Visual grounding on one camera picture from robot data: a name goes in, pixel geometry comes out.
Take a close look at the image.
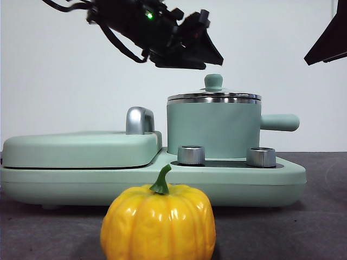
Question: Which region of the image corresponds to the glass lid with green knob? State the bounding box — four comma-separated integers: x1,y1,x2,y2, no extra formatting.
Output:
167,74,263,100

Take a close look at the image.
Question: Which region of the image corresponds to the yellow pumpkin with green stem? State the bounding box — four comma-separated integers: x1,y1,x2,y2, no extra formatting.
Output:
100,164,217,260

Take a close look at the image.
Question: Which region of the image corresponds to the silver control knob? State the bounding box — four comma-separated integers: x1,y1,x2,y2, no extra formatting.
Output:
177,145,206,165
246,147,277,167

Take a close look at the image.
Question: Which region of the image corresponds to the green griddle cover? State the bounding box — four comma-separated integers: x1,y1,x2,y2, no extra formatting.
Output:
2,131,163,168

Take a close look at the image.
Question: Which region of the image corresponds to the green breakfast machine base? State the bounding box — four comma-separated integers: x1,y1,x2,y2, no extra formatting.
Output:
0,147,307,211

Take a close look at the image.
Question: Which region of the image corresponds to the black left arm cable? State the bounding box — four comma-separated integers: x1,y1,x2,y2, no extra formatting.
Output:
99,23,146,63

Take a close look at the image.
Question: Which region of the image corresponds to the silver griddle cover handle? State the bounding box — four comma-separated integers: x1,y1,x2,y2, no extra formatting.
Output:
125,107,156,135

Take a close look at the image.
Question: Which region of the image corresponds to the green pot with handle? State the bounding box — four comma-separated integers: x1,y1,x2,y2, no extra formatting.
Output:
166,97,300,160

